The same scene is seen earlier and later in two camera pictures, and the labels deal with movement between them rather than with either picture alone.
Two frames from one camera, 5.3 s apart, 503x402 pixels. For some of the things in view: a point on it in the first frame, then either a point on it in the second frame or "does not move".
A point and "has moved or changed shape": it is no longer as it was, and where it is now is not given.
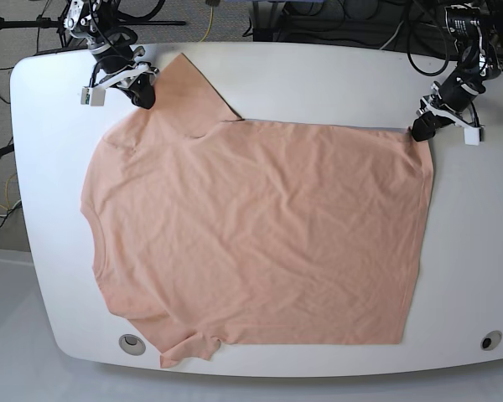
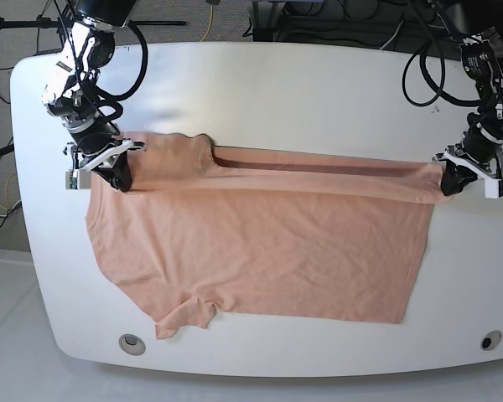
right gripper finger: [425, 126] -> [455, 177]
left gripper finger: [142, 91] -> [119, 176]
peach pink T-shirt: [210, 229] has moved or changed shape
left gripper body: [118, 64] -> [97, 142]
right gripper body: [453, 98] -> [478, 153]
